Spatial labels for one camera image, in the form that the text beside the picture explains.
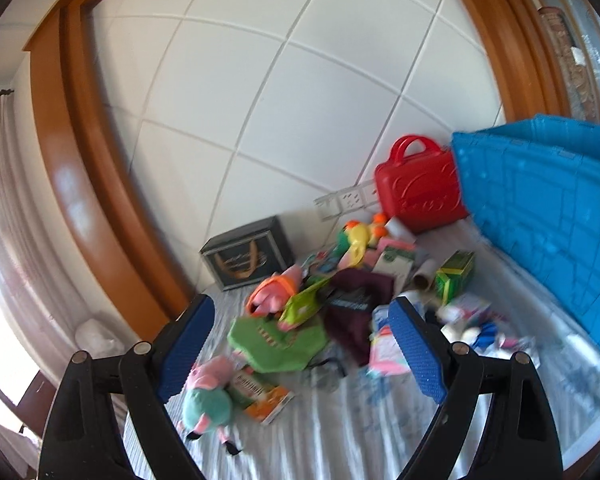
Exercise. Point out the yellow plush toy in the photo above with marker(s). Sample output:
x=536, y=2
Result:
x=357, y=240

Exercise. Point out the pink plush toy orange dress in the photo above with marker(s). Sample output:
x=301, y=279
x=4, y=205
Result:
x=272, y=297

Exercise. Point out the pink packet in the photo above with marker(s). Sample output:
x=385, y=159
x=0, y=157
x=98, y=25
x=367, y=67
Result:
x=385, y=355

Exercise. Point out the blue plastic crate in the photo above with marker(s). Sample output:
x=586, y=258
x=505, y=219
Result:
x=545, y=220

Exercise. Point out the white cloth-covered desktop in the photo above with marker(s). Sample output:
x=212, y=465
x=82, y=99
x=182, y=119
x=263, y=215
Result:
x=355, y=430

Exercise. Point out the cardboard roll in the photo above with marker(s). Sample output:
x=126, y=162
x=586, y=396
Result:
x=424, y=275

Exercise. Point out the green cardboard box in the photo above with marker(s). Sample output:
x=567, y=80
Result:
x=455, y=272

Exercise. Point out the orange and white box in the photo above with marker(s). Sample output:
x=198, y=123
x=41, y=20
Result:
x=265, y=395

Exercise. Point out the white plastic bag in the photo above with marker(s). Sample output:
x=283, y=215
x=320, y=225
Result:
x=97, y=337

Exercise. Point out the green cloth bag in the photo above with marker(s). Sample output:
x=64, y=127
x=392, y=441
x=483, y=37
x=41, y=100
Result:
x=272, y=345

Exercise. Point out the white wall sockets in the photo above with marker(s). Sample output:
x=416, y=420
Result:
x=347, y=200

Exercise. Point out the blue small toy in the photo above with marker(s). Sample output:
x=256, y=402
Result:
x=486, y=336

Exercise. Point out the maroon cloth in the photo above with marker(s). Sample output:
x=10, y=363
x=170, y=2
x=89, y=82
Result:
x=352, y=320

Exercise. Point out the white box green print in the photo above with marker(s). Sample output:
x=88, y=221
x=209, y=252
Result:
x=392, y=267

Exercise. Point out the white curtain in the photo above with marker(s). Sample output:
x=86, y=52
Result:
x=15, y=220

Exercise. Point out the red plastic carry case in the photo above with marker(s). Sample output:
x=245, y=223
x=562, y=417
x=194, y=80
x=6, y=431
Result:
x=420, y=185

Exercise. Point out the white tube bottle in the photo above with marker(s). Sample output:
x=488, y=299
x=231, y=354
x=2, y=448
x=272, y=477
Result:
x=399, y=229

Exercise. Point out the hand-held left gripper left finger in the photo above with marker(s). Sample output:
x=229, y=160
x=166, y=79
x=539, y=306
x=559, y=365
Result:
x=187, y=345

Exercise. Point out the wooden frame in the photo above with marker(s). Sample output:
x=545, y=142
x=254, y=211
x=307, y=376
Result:
x=80, y=160

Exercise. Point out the pink pig plush teal dress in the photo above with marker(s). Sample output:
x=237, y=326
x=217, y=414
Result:
x=207, y=405

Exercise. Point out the ornate picture frame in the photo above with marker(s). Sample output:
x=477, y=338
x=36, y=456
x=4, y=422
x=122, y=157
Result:
x=572, y=60

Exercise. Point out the pink flat pack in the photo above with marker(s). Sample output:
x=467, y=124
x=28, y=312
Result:
x=395, y=245

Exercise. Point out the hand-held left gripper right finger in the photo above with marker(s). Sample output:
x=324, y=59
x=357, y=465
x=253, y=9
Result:
x=417, y=345

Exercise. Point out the yellow-green snack packet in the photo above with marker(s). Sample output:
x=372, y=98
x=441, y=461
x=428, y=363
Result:
x=302, y=307

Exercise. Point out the black gift box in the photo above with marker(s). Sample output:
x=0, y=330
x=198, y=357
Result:
x=247, y=255

